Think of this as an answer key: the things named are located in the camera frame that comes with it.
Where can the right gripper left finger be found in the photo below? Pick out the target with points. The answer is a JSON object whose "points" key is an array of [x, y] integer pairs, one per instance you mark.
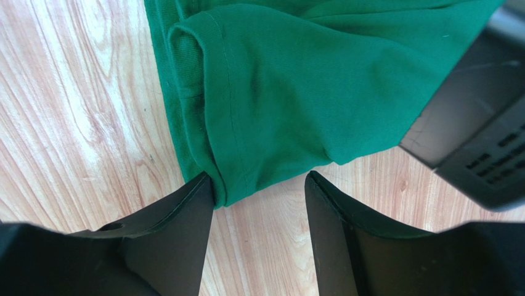
{"points": [[158, 250]]}

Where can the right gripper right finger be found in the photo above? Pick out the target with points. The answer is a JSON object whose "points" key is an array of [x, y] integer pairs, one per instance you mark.
{"points": [[360, 251]]}

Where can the green t shirt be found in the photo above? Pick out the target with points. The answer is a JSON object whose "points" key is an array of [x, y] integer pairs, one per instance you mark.
{"points": [[258, 92]]}

